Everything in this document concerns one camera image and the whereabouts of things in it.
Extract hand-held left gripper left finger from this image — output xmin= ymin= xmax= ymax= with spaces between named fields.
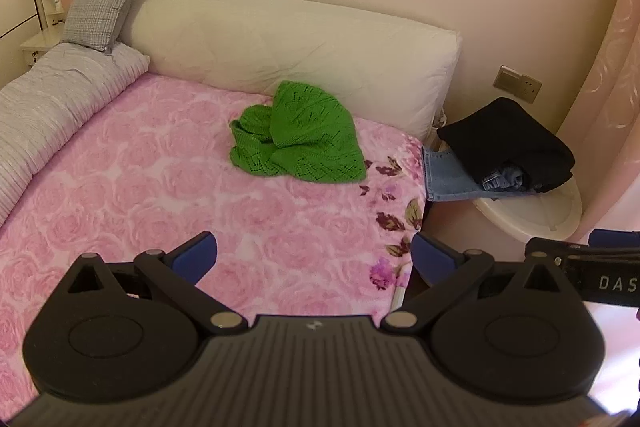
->
xmin=67 ymin=231 xmax=248 ymax=335

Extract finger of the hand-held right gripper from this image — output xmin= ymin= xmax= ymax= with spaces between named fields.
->
xmin=525 ymin=237 xmax=578 ymax=267
xmin=589 ymin=229 xmax=640 ymax=250

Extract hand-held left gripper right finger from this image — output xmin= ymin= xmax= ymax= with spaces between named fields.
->
xmin=379 ymin=232 xmax=566 ymax=335

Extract green knit sweater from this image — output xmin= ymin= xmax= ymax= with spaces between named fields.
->
xmin=229 ymin=80 xmax=368 ymax=184

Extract white round bedside table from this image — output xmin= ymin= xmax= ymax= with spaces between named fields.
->
xmin=472 ymin=179 xmax=583 ymax=240

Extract blue jeans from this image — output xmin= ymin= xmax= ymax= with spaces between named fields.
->
xmin=421 ymin=146 xmax=538 ymax=202

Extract pink floral blanket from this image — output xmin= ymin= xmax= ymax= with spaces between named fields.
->
xmin=0 ymin=72 xmax=426 ymax=408

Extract black garment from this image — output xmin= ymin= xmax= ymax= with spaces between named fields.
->
xmin=436 ymin=97 xmax=576 ymax=194

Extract pink curtain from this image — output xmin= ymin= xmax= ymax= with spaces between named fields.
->
xmin=554 ymin=0 xmax=640 ymax=243

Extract grey striped quilt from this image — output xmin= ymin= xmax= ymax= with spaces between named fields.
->
xmin=0 ymin=42 xmax=151 ymax=223

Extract long white pillow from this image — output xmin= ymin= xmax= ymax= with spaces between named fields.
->
xmin=120 ymin=0 xmax=463 ymax=142

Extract white dressing table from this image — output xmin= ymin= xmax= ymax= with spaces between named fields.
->
xmin=20 ymin=0 xmax=81 ymax=68

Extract grey plaid pillow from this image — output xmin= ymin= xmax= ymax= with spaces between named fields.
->
xmin=60 ymin=0 xmax=155 ymax=54

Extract gold wall socket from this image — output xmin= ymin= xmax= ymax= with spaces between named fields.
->
xmin=493 ymin=64 xmax=543 ymax=104

